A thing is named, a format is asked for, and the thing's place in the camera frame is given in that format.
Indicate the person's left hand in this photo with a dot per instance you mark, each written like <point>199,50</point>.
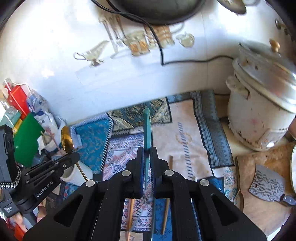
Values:
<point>18,222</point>

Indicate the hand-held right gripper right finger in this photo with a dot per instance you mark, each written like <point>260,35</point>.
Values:
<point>152,176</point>

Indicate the blue white plastic bag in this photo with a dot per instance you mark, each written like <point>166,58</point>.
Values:
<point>44,115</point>

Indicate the brass wall hook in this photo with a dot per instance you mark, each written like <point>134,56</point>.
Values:
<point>281,25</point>

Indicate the white crumpled tissue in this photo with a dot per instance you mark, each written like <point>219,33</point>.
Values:
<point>45,141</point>

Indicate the black wok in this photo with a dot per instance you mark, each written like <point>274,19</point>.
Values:
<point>157,11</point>

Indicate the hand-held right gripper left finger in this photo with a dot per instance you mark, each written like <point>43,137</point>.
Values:
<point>141,178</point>

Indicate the teal box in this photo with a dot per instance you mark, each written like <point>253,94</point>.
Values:
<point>9,115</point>

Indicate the gold spoon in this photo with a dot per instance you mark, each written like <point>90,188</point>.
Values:
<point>67,139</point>

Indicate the wooden cutting board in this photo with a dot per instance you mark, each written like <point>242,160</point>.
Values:
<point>261,213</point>

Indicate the white utensil holder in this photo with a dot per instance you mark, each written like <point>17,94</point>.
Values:
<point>76,175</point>

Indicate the metal ladle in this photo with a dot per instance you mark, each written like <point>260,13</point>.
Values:
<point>231,5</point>

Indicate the white round plate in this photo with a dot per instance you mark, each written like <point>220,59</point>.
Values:
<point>293,164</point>

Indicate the green cutting board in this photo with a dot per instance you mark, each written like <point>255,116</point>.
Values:
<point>27,139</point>

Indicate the white rice cooker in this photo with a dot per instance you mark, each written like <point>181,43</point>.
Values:
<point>254,115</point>

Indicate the red box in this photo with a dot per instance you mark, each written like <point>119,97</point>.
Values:
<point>17,99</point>

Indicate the beige blue bordered mat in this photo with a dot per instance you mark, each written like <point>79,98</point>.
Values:
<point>189,139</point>

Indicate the patterned steel cleaver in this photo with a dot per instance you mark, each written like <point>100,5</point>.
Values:
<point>266,183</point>

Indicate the metal rice cooker lid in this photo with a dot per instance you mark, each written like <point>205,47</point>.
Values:
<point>266,67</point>

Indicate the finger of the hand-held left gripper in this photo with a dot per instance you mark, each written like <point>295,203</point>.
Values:
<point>67,161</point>

